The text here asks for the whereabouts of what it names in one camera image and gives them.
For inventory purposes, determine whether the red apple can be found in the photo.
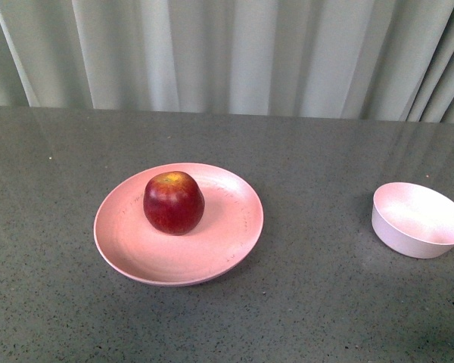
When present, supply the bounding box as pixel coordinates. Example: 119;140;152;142
143;171;205;235

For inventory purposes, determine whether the pale pink bowl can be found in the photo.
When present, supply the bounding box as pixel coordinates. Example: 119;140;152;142
372;182;454;259

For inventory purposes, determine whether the pink plate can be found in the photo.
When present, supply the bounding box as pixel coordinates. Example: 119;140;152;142
94;163;264;287

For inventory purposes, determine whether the white pleated curtain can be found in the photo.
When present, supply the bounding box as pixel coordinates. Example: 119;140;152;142
0;1;454;123

